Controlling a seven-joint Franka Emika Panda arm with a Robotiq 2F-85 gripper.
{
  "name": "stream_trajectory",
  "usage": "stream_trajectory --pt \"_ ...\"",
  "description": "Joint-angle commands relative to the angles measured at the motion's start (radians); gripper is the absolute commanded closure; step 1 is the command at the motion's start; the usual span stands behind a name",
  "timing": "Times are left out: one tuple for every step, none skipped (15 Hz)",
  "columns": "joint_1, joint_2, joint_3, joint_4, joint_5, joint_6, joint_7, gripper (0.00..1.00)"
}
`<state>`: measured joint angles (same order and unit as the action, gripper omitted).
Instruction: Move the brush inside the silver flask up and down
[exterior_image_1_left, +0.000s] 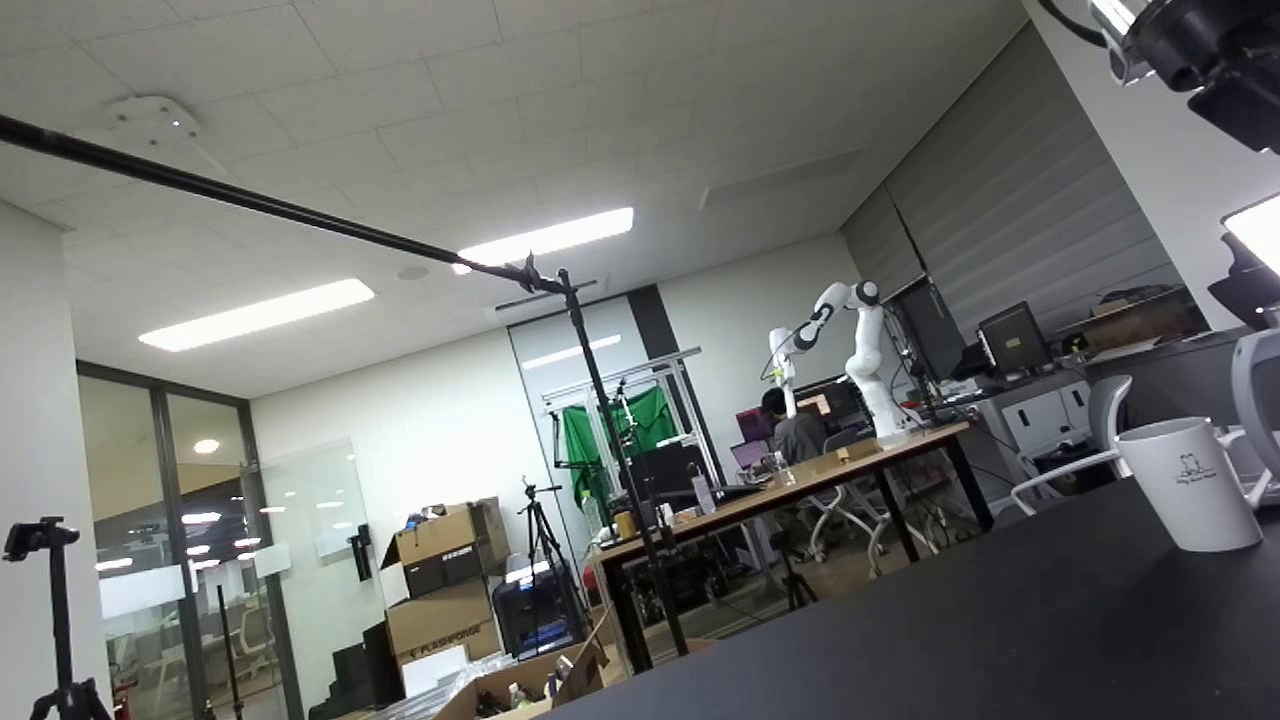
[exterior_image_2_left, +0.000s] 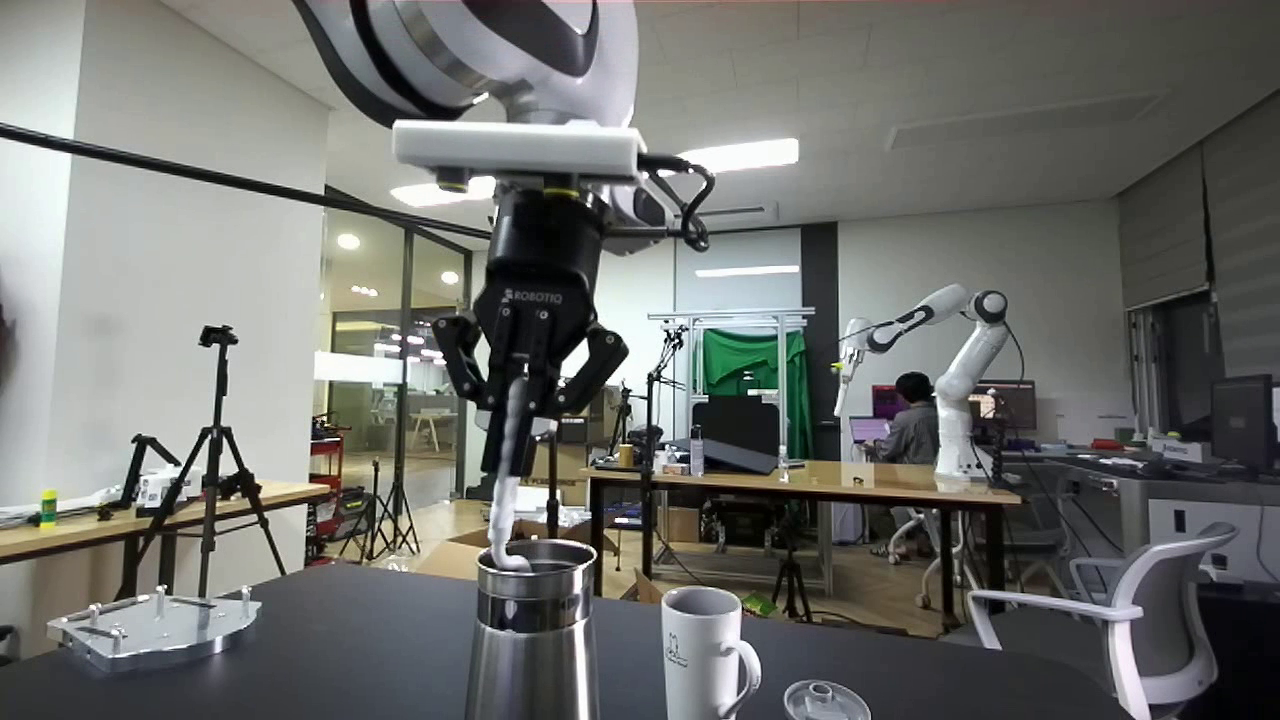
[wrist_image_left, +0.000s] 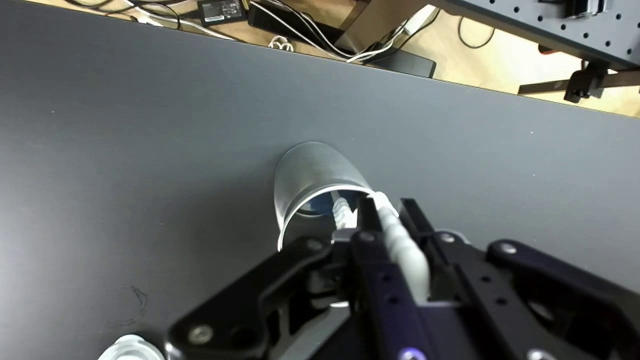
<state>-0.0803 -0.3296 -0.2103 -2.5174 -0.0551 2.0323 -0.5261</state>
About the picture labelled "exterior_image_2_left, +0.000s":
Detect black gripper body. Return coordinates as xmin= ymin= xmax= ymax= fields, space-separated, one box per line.
xmin=471 ymin=186 xmax=609 ymax=371

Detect silver metal flask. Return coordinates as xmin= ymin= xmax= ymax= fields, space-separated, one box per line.
xmin=461 ymin=538 xmax=600 ymax=720

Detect black light stand pole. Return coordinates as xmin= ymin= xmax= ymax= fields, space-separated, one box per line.
xmin=543 ymin=437 xmax=563 ymax=546

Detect long ceiling light panel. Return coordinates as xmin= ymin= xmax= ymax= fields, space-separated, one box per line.
xmin=389 ymin=177 xmax=499 ymax=213
xmin=676 ymin=136 xmax=804 ymax=179

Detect black flat screen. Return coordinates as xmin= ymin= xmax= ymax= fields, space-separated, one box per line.
xmin=688 ymin=395 xmax=784 ymax=482

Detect green cloth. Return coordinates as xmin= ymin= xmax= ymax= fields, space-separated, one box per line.
xmin=699 ymin=327 xmax=812 ymax=458

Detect wooden table black legs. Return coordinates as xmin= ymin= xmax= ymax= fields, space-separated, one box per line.
xmin=583 ymin=458 xmax=1027 ymax=631

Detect laptop with purple screen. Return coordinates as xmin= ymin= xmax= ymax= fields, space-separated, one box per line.
xmin=848 ymin=413 xmax=898 ymax=451

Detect white ceramic mug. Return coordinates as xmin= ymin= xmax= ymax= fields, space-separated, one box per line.
xmin=657 ymin=586 xmax=769 ymax=720

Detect seated person dark hair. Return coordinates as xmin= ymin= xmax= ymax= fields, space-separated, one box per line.
xmin=865 ymin=371 xmax=944 ymax=469

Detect black boom pole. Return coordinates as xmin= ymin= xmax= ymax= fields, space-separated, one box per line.
xmin=0 ymin=121 xmax=499 ymax=249

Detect clear glass lid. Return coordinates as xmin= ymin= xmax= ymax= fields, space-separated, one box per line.
xmin=782 ymin=678 xmax=876 ymax=720

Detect clear acrylic tray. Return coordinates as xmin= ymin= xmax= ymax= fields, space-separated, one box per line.
xmin=48 ymin=586 xmax=269 ymax=673

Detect long wooden bench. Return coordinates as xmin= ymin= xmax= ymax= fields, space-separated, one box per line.
xmin=0 ymin=476 xmax=343 ymax=569

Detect grey white desk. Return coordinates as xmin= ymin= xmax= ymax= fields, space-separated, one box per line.
xmin=1036 ymin=449 xmax=1280 ymax=592

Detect grey roller blinds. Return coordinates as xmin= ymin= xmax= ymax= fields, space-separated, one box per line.
xmin=1116 ymin=91 xmax=1280 ymax=385

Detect white office chair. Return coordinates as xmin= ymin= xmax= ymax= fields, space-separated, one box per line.
xmin=962 ymin=533 xmax=1238 ymax=720

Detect black computer monitor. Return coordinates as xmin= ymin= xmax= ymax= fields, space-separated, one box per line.
xmin=1209 ymin=371 xmax=1280 ymax=476

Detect white backdrop frame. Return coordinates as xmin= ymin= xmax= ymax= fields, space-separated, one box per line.
xmin=649 ymin=309 xmax=822 ymax=463

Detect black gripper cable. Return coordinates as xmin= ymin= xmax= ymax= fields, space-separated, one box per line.
xmin=637 ymin=149 xmax=721 ymax=256

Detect black camera tripod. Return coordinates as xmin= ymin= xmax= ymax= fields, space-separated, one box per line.
xmin=118 ymin=319 xmax=291 ymax=602

